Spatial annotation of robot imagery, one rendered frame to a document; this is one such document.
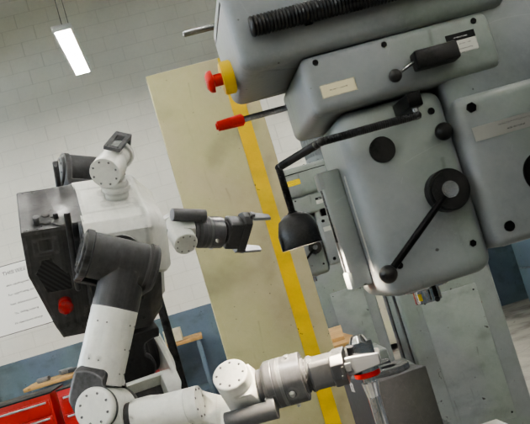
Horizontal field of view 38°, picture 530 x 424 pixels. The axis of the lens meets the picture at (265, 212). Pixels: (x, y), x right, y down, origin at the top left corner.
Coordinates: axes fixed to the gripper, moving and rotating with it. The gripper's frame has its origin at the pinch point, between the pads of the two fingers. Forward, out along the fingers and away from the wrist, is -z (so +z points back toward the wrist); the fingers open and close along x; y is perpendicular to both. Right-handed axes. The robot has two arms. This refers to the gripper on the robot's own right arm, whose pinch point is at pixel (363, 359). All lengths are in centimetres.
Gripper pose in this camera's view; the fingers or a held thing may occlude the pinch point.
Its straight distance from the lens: 139.4
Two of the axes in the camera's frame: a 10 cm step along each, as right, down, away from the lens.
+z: -9.5, 2.9, 1.2
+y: 2.8, 9.6, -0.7
